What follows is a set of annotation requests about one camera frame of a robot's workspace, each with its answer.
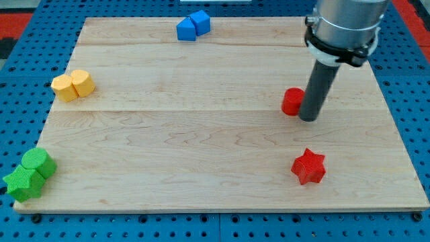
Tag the red cylinder block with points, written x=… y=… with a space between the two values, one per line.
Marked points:
x=292 y=101

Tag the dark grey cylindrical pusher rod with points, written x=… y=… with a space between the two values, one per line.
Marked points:
x=317 y=89

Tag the yellow hexagon block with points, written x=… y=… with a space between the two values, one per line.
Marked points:
x=63 y=88

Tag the blue cube block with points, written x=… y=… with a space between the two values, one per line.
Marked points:
x=201 y=21

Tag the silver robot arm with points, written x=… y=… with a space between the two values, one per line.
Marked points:
x=337 y=32

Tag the wooden board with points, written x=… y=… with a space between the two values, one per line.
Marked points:
x=182 y=127

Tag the blue pentagon block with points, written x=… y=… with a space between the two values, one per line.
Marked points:
x=186 y=31

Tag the green star block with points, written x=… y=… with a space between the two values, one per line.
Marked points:
x=23 y=184

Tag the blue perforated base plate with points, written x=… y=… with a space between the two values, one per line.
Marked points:
x=44 y=50

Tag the red star block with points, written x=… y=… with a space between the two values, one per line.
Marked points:
x=309 y=167

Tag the green cylinder block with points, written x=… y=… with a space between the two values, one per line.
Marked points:
x=39 y=159

